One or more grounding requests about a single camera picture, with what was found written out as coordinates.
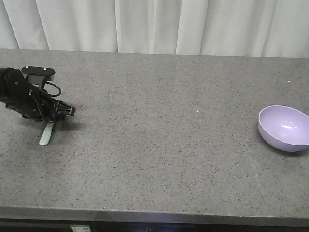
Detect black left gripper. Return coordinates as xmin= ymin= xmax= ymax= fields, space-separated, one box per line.
xmin=4 ymin=68 xmax=75 ymax=123

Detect mint green plastic spoon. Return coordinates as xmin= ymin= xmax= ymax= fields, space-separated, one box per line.
xmin=39 ymin=123 xmax=54 ymax=146

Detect lavender plastic bowl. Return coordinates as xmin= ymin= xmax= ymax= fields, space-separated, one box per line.
xmin=258 ymin=105 xmax=309 ymax=152

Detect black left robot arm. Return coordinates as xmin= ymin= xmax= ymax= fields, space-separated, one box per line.
xmin=0 ymin=66 xmax=75 ymax=123

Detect green energy label sticker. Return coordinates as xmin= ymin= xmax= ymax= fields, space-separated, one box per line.
xmin=70 ymin=224 xmax=91 ymax=232

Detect black drawer sterilizer cabinet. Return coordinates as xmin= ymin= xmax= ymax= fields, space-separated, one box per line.
xmin=91 ymin=222 xmax=309 ymax=232

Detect white curtain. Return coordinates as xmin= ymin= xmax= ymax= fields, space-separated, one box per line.
xmin=0 ymin=0 xmax=309 ymax=58

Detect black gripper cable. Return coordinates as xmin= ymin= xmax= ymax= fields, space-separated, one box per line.
xmin=36 ymin=81 xmax=62 ymax=121

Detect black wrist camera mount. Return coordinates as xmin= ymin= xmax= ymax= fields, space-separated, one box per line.
xmin=21 ymin=66 xmax=56 ymax=86

